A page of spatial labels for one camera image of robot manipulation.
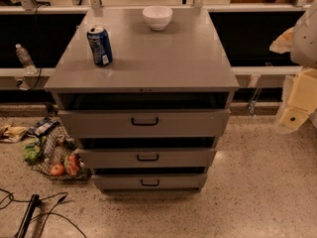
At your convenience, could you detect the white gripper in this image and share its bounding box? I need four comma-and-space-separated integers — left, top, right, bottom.
269, 28, 317, 134

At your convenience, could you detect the blue pepsi can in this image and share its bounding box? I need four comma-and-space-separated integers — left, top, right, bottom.
86, 26, 113, 66

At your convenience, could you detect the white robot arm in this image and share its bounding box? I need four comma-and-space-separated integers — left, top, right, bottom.
269, 2, 317, 134

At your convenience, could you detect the grey drawer cabinet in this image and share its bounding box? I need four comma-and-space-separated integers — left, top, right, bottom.
44, 7, 240, 194

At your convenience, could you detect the white ceramic bowl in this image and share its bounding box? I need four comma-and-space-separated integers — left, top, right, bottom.
143, 6, 173, 31

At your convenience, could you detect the bottom grey drawer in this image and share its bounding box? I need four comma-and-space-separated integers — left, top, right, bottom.
92, 174, 207, 190

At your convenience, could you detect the grey drawer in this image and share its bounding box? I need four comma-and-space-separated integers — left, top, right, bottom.
92, 174, 207, 190
78, 149, 216, 169
58, 110, 230, 138

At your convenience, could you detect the middle grey drawer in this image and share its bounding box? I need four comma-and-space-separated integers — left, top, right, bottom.
78, 149, 216, 169

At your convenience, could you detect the top grey drawer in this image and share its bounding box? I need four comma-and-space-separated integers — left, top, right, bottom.
58, 110, 230, 138

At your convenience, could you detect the red orange snack packet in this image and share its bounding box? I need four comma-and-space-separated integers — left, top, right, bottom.
64, 154, 80, 177

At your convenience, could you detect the blue snack bag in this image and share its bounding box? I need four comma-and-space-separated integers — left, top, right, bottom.
27, 117, 59, 137

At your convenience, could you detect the red tomato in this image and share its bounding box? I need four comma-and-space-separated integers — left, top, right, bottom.
51, 164, 65, 177

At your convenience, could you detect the clear plastic water bottle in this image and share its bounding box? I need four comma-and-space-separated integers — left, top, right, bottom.
16, 44, 37, 74

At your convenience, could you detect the green snack bag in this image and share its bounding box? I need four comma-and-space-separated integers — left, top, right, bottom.
22, 137, 46, 166

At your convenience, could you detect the yellow cloth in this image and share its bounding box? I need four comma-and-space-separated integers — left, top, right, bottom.
0, 125, 27, 143

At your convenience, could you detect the wire mesh basket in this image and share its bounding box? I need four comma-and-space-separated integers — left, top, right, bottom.
32, 126, 90, 182

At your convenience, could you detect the black floor cable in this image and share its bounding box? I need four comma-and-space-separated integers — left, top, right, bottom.
0, 187, 87, 238

